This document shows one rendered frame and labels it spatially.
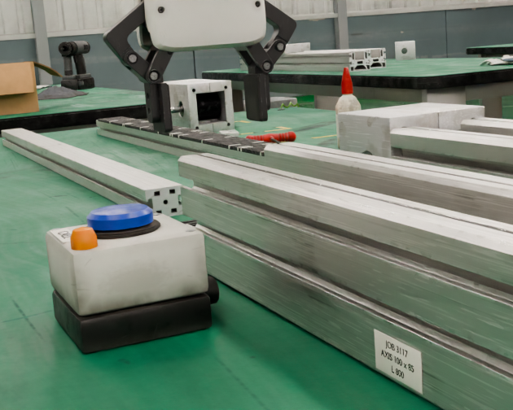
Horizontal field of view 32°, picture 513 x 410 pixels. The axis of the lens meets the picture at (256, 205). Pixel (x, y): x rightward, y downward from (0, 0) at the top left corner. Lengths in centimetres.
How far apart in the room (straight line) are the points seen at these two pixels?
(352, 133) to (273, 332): 33
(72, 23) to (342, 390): 1141
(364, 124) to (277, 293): 29
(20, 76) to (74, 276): 229
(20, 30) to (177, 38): 1102
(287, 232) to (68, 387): 15
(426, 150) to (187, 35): 21
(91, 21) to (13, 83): 910
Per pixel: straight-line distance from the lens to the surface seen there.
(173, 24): 72
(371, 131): 79
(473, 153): 67
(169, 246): 52
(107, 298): 52
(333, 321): 48
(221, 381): 46
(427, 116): 78
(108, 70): 1187
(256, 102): 76
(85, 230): 51
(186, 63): 1215
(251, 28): 74
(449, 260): 38
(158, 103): 73
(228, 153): 118
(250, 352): 50
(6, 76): 278
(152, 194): 89
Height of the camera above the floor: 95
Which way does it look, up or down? 11 degrees down
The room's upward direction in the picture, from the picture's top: 4 degrees counter-clockwise
